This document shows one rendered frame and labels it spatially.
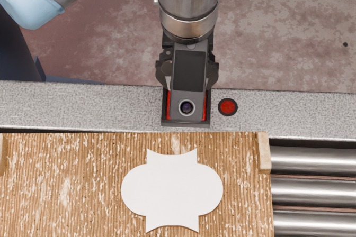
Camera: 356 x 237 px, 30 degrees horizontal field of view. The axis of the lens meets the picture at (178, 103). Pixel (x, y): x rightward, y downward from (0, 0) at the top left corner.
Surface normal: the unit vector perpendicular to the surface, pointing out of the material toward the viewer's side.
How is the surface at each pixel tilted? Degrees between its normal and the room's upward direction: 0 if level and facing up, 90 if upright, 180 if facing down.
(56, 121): 0
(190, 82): 31
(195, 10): 90
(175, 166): 0
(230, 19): 0
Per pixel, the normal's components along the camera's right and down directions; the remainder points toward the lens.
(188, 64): 0.02, 0.11
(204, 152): 0.00, -0.43
